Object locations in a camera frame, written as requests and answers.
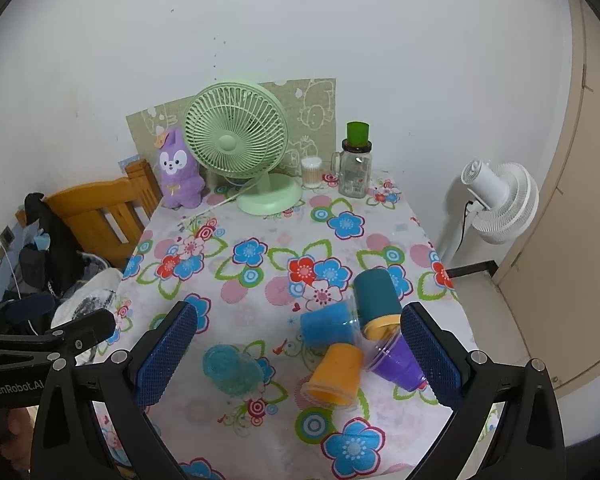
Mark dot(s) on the clear cyan plastic cup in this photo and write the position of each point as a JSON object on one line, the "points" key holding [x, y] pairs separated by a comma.
{"points": [[232, 370]]}

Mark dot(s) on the teal cup with yellow rim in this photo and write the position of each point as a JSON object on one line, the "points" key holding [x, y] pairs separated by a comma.
{"points": [[375, 295]]}

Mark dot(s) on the green plastic cup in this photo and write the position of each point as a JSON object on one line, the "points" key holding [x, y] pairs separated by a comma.
{"points": [[358, 132]]}

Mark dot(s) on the purple plush toy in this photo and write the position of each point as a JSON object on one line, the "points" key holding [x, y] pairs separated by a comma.
{"points": [[177, 165]]}

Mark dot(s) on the white standing fan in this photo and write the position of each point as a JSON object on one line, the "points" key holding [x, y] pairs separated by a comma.
{"points": [[505, 200]]}

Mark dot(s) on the beige door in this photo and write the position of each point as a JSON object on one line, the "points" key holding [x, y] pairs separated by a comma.
{"points": [[580, 210]]}

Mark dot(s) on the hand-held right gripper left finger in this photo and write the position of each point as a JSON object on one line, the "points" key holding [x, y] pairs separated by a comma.
{"points": [[166, 357]]}

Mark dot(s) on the green desk fan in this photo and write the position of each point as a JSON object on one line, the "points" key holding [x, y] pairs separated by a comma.
{"points": [[235, 125]]}

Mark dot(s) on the orange plastic cup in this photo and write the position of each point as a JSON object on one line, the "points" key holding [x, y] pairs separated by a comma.
{"points": [[337, 370]]}

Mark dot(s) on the floral tablecloth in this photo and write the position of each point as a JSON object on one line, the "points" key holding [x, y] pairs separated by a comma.
{"points": [[260, 285]]}

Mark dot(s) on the person's left hand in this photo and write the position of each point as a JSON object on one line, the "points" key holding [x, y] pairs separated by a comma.
{"points": [[16, 432]]}

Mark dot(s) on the glass jar mug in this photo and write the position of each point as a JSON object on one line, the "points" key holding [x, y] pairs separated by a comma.
{"points": [[352, 175]]}

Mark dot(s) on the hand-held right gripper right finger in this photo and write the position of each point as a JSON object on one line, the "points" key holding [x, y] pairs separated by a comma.
{"points": [[430, 360]]}

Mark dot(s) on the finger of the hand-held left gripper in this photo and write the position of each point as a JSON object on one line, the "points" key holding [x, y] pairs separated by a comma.
{"points": [[87, 330], [20, 307]]}

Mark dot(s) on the pile of clothes and bags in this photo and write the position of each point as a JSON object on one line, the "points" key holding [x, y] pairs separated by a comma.
{"points": [[55, 250]]}

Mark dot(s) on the blue plastic cup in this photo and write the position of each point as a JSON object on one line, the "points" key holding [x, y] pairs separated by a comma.
{"points": [[327, 325]]}

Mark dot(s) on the wooden chair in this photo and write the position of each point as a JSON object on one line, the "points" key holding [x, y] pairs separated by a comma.
{"points": [[95, 215]]}

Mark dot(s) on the cotton swab container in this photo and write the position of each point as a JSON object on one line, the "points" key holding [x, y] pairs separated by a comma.
{"points": [[311, 175]]}

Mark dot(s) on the beige printed board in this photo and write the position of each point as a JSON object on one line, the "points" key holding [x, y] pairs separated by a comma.
{"points": [[310, 110]]}

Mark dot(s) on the purple plastic cup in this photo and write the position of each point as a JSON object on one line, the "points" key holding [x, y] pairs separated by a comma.
{"points": [[395, 362]]}

